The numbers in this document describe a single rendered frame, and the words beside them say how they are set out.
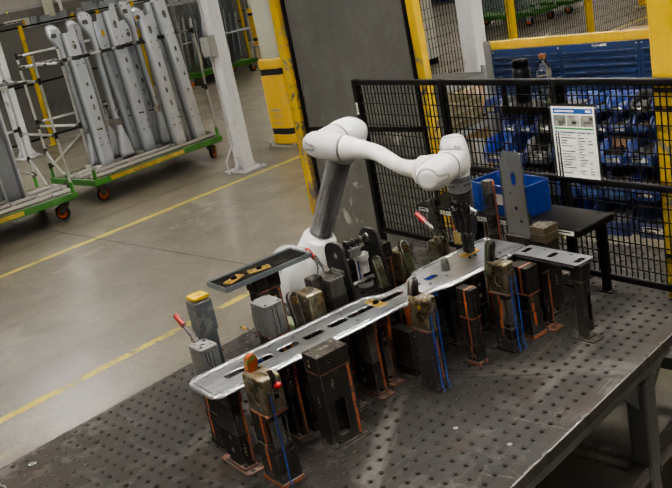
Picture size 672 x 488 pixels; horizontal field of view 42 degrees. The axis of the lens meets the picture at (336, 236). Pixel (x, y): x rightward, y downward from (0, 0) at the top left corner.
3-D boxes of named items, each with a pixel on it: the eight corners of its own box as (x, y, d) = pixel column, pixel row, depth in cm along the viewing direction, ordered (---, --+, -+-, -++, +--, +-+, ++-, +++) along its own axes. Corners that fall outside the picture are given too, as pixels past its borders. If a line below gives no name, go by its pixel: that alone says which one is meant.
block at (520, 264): (534, 342, 320) (524, 271, 311) (511, 335, 328) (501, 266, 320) (551, 332, 325) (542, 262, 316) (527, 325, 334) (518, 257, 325)
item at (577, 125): (603, 183, 336) (595, 104, 327) (556, 178, 354) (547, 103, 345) (606, 181, 337) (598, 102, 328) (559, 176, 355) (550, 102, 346)
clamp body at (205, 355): (223, 452, 287) (197, 354, 276) (206, 441, 296) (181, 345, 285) (247, 439, 292) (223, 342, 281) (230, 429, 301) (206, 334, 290)
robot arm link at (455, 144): (450, 171, 326) (435, 182, 316) (444, 131, 321) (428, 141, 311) (477, 171, 320) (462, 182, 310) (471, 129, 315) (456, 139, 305)
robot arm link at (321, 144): (334, 134, 334) (352, 125, 345) (295, 130, 343) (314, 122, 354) (336, 167, 339) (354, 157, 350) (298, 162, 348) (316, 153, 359)
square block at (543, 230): (555, 316, 337) (544, 228, 326) (538, 312, 343) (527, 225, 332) (568, 308, 341) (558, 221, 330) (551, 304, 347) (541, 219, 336)
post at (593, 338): (594, 344, 310) (586, 268, 301) (569, 337, 318) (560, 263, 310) (605, 337, 313) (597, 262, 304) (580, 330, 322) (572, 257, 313)
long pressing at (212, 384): (219, 405, 256) (218, 400, 256) (183, 384, 274) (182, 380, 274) (530, 247, 330) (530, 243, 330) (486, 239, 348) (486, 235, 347)
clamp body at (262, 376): (285, 495, 258) (259, 386, 247) (258, 477, 269) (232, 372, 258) (314, 478, 263) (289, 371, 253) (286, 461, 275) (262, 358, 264)
